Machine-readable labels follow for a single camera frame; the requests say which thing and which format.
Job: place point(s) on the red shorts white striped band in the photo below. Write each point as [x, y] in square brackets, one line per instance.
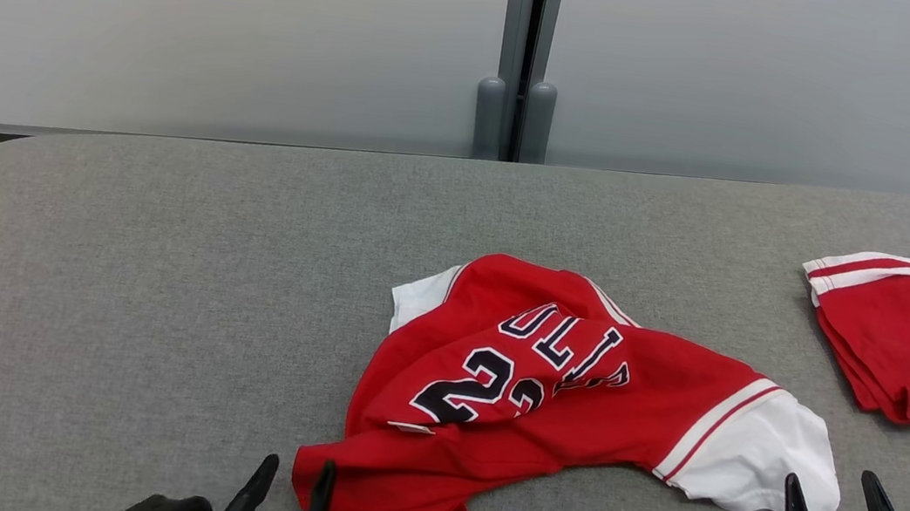
[908, 350]

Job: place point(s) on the red jersey number 23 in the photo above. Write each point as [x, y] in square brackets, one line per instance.
[620, 400]

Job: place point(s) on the grey fabric upholstered sofa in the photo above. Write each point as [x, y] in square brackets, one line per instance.
[151, 295]

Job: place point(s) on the grey cylindrical post foot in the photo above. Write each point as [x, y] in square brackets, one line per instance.
[538, 121]
[488, 119]

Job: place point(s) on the grey metal partition post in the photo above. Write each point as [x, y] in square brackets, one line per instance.
[520, 18]

